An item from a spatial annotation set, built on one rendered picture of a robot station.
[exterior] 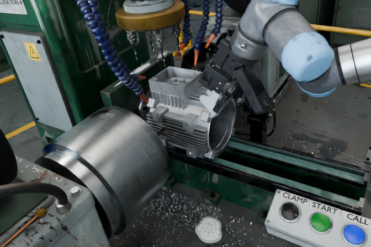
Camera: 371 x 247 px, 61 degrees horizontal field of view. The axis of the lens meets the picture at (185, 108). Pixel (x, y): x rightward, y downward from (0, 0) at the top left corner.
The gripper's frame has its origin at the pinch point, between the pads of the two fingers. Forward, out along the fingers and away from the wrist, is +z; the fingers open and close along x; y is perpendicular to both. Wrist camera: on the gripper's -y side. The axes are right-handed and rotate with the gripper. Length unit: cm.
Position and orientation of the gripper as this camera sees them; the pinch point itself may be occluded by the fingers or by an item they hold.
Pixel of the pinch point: (215, 115)
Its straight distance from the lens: 80.3
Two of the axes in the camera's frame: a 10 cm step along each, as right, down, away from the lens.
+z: -3.2, 6.4, 7.0
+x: -5.3, 4.9, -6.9
